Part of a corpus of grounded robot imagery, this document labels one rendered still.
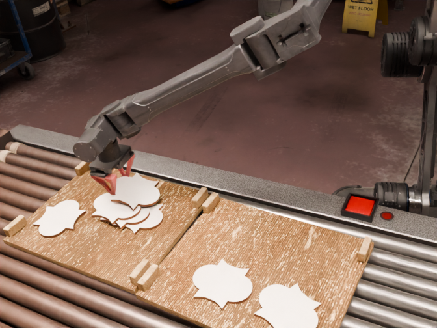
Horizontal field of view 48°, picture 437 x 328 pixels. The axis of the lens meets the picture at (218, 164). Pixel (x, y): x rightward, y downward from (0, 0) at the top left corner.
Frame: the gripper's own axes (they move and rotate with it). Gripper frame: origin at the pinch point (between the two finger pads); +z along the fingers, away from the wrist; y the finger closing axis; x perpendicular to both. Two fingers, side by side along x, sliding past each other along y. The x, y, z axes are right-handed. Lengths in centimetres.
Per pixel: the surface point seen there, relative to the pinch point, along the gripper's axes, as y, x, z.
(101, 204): -6.3, 1.9, 2.2
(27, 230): -18.2, 17.5, 4.3
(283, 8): 340, 63, 81
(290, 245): -3.3, -47.0, 6.0
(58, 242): -19.2, 6.8, 4.5
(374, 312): -14, -67, 8
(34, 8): 248, 261, 50
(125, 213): -7.5, -6.1, 2.4
